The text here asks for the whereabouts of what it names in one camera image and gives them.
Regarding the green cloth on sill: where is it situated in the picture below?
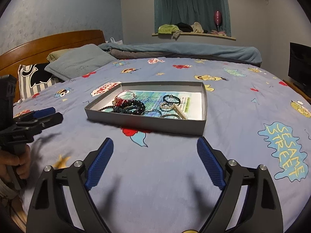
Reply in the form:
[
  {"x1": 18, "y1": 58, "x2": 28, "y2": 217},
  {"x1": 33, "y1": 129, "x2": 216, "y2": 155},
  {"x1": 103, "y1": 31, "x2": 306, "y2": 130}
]
[{"x1": 158, "y1": 24, "x2": 182, "y2": 38}]

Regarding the olive pillow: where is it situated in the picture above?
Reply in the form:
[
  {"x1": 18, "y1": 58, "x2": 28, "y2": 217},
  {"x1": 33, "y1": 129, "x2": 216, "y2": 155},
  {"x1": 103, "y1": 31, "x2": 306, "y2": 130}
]
[{"x1": 46, "y1": 48, "x2": 72, "y2": 63}]

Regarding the printed paper sheet in box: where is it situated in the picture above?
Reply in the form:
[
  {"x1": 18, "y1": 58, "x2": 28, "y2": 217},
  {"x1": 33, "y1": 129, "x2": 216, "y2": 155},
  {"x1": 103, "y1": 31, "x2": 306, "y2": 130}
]
[{"x1": 100, "y1": 90, "x2": 203, "y2": 121}]

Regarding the person's left hand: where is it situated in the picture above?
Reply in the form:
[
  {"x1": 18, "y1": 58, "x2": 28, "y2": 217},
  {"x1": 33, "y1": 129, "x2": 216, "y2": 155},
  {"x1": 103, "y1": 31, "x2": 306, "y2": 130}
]
[{"x1": 0, "y1": 145, "x2": 31, "y2": 183}]

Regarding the dark blue beaded bracelet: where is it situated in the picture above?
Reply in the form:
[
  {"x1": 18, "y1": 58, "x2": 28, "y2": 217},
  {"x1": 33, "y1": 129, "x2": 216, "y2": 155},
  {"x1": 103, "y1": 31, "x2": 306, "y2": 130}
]
[{"x1": 141, "y1": 109, "x2": 163, "y2": 117}]

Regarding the grey-blue pillow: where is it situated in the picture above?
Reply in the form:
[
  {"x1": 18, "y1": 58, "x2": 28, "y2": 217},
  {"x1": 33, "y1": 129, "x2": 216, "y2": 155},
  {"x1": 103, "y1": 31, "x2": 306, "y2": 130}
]
[{"x1": 45, "y1": 44, "x2": 116, "y2": 81}]

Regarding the gold filigree bracelet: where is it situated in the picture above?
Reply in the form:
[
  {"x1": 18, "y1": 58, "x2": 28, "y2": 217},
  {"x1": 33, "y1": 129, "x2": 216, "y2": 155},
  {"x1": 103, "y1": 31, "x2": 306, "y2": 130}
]
[{"x1": 160, "y1": 101, "x2": 177, "y2": 111}]

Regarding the large black bead bracelet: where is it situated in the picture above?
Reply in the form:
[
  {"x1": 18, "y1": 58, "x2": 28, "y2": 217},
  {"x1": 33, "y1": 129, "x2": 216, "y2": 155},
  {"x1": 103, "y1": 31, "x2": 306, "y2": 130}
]
[{"x1": 113, "y1": 99, "x2": 147, "y2": 115}]

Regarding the wooden headboard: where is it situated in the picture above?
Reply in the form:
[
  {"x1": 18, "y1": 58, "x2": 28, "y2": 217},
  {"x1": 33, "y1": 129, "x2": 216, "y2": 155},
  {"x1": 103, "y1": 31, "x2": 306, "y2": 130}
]
[{"x1": 0, "y1": 29, "x2": 107, "y2": 103}]

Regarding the beige cloth on sill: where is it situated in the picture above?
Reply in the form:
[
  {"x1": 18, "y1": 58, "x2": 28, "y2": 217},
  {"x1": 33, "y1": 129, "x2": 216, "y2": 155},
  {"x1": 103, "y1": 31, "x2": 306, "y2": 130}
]
[{"x1": 191, "y1": 22, "x2": 204, "y2": 33}]

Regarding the cartoon print blue bedsheet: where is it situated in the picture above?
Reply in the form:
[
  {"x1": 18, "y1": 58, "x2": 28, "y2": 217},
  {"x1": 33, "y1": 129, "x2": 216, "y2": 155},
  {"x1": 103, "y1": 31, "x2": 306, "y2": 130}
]
[{"x1": 14, "y1": 58, "x2": 310, "y2": 232}]

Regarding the teal window curtain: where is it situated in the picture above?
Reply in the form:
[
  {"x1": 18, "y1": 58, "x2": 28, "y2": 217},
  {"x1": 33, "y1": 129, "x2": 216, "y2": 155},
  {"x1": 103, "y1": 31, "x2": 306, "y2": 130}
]
[{"x1": 154, "y1": 0, "x2": 232, "y2": 36}]

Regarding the pink balloon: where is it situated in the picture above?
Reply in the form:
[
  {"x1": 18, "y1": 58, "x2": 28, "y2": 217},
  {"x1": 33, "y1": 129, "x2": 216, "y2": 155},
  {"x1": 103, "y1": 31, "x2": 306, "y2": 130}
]
[{"x1": 213, "y1": 10, "x2": 222, "y2": 31}]

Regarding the teal folded blanket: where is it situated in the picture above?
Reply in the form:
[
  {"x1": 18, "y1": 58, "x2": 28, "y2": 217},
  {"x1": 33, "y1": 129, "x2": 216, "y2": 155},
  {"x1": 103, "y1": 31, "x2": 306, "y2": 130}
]
[{"x1": 99, "y1": 42, "x2": 262, "y2": 63}]

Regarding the black clothing on sill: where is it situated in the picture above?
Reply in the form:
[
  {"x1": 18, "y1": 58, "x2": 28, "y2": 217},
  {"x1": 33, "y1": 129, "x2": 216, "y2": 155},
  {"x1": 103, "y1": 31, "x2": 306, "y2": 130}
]
[{"x1": 176, "y1": 22, "x2": 193, "y2": 33}]

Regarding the grey shallow cardboard box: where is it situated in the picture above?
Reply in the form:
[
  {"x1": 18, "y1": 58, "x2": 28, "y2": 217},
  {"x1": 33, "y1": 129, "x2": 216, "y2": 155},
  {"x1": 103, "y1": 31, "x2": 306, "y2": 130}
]
[{"x1": 85, "y1": 81, "x2": 208, "y2": 136}]

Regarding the wooden window sill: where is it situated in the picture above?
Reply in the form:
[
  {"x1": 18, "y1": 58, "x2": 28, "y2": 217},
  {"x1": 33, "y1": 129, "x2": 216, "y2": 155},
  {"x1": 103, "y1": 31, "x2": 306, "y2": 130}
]
[{"x1": 151, "y1": 32, "x2": 237, "y2": 41}]

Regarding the black television screen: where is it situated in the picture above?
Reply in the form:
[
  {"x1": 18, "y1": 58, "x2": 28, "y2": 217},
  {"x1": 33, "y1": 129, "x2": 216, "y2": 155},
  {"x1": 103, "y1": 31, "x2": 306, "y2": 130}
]
[{"x1": 288, "y1": 42, "x2": 310, "y2": 96}]

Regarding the grey blanket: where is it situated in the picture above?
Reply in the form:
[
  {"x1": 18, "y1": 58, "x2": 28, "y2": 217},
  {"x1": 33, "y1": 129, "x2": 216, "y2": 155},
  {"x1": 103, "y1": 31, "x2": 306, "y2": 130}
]
[{"x1": 108, "y1": 49, "x2": 261, "y2": 67}]

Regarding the striped black white pillow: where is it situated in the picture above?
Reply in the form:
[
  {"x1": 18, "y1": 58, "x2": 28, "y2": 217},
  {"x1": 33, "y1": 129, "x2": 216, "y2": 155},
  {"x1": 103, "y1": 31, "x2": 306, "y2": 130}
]
[{"x1": 18, "y1": 63, "x2": 61, "y2": 100}]

